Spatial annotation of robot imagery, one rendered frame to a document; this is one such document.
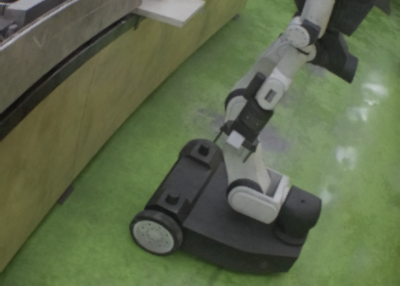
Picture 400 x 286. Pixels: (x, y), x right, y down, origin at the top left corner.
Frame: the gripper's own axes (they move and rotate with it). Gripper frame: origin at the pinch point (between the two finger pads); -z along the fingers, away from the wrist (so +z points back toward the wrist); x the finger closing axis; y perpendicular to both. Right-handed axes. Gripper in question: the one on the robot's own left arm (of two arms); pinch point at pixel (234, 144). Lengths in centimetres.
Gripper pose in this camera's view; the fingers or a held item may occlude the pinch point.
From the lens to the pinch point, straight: 196.9
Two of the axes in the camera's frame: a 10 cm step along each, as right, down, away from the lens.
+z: 4.6, -6.7, -5.8
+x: -8.3, -5.6, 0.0
